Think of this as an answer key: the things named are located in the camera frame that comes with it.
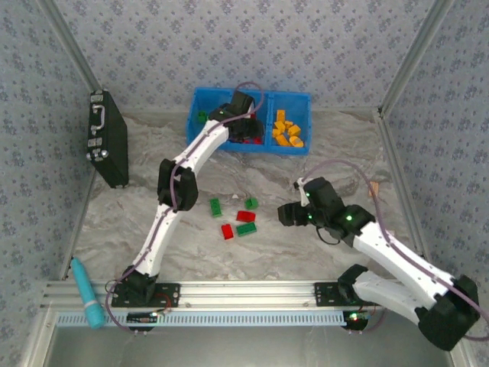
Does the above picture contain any aluminium frame post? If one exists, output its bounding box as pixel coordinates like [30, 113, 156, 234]
[37, 0, 103, 93]
[377, 0, 455, 114]

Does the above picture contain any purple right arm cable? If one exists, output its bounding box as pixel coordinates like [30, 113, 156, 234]
[303, 159, 489, 341]

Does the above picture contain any blue three-compartment plastic bin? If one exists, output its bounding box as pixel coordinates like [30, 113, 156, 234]
[185, 86, 313, 156]

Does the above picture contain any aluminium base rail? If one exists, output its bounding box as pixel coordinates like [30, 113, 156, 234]
[40, 280, 458, 309]

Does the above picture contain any black briefcase with metal handle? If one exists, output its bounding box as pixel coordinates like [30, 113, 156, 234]
[87, 88, 130, 189]

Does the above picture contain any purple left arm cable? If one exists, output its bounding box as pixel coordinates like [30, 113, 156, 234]
[105, 80, 265, 336]

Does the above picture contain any light blue slotted cable duct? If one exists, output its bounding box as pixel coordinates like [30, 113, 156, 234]
[56, 310, 347, 328]

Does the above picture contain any teal marker pen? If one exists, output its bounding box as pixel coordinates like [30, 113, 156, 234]
[71, 256, 105, 330]

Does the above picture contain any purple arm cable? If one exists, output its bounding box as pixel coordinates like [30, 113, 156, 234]
[105, 80, 265, 336]
[303, 159, 489, 341]

